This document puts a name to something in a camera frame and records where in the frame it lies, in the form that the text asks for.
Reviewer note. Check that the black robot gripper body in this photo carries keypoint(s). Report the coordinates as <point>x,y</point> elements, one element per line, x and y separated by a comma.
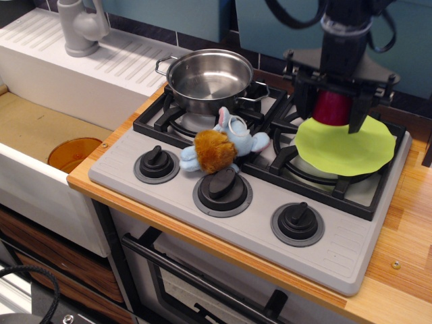
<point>341,65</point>

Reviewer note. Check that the right black stove knob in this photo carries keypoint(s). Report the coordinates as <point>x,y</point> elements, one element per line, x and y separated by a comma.
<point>297,225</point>

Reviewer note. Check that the black oven door handle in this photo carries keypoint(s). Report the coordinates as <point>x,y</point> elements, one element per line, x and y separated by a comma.
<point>143,247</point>

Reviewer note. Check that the grey toy stove top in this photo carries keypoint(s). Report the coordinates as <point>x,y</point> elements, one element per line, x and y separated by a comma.
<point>338,260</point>

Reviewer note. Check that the stuffed elephant with brown mane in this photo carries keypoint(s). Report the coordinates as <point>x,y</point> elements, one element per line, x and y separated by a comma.
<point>218,148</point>

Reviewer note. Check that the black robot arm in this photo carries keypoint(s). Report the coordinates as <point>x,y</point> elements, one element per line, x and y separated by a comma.
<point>353,18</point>

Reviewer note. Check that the lime green plate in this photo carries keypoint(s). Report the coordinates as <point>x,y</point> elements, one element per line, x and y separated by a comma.
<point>332,149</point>

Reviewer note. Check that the black stove knob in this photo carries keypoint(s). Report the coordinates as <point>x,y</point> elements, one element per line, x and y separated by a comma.
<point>157,166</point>
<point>297,225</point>
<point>223,194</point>

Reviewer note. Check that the stainless steel pot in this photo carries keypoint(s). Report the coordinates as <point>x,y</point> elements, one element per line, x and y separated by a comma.
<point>203,81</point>

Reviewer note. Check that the toy oven door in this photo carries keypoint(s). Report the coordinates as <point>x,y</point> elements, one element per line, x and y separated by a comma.
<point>188,285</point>

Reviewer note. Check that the grey toy faucet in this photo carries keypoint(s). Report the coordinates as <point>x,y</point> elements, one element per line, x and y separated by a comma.
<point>82,30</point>

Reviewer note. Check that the red toy sweet potato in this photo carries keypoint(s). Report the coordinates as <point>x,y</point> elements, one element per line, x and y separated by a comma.
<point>332,108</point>

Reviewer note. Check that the middle black stove knob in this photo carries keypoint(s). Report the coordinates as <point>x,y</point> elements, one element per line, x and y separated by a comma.
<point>223,194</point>

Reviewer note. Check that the black stove grate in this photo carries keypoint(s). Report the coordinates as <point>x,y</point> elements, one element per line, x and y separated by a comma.
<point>279,165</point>

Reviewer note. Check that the left black stove knob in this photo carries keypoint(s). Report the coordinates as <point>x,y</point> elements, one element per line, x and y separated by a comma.
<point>157,166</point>

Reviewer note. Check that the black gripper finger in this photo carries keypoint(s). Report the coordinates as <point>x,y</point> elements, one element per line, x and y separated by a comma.
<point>361,104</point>
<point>305,96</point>

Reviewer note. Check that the wood grain drawer fronts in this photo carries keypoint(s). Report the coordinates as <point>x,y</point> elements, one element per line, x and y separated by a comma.
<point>85,279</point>

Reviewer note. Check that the white toy sink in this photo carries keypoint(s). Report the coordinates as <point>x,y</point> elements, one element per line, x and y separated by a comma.
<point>49,97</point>

